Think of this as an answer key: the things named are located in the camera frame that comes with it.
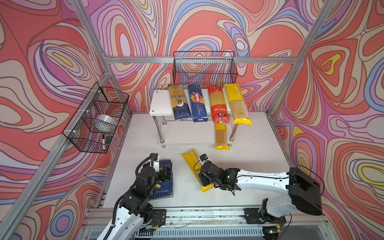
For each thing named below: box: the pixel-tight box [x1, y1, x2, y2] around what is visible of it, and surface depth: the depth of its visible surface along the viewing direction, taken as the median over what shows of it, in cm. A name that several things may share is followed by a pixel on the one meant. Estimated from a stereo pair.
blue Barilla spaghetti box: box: [187, 84, 208, 123], surface depth 73 cm
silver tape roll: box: [95, 114, 117, 126], surface depth 75 cm
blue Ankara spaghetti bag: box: [168, 84, 193, 121], surface depth 76 cm
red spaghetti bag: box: [207, 84, 230, 124], surface depth 75 cm
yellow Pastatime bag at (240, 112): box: [224, 83, 253, 125], surface depth 73 cm
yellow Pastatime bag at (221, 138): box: [215, 123, 231, 151], surface depth 95 cm
